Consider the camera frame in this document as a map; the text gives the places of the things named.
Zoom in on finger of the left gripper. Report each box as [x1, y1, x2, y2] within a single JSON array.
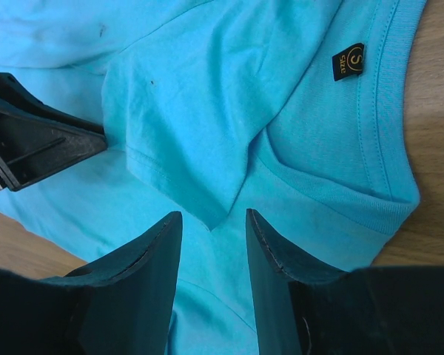
[[0, 72, 107, 192]]

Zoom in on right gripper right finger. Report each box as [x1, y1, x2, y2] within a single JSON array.
[[246, 209, 444, 354]]

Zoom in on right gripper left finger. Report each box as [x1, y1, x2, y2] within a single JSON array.
[[0, 212, 182, 354]]

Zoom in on turquoise t shirt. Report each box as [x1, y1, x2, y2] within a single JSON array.
[[0, 1, 425, 354]]

